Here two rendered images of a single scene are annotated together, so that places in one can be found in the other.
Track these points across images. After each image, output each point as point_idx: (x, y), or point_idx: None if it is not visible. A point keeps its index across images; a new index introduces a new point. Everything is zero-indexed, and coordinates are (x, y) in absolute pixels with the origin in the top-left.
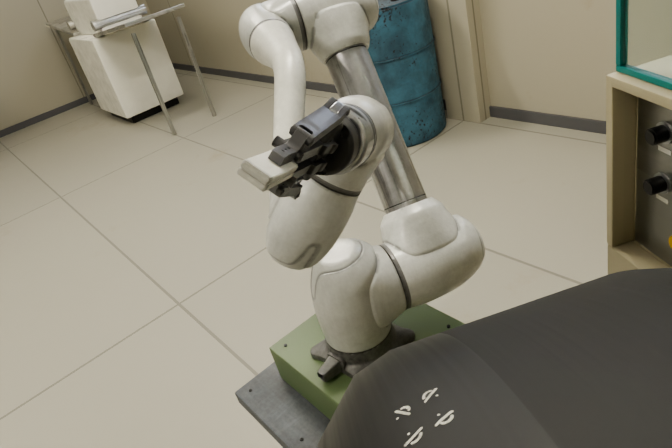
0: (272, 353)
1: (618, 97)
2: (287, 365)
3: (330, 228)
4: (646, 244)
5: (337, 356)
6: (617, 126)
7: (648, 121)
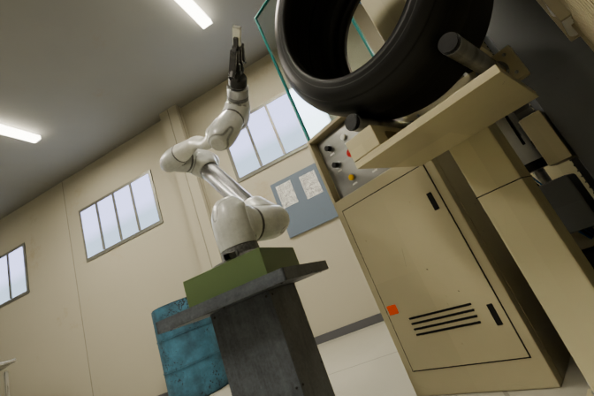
0: (185, 285)
1: (312, 147)
2: (199, 277)
3: (236, 123)
4: (345, 195)
5: (232, 250)
6: (316, 156)
7: (323, 151)
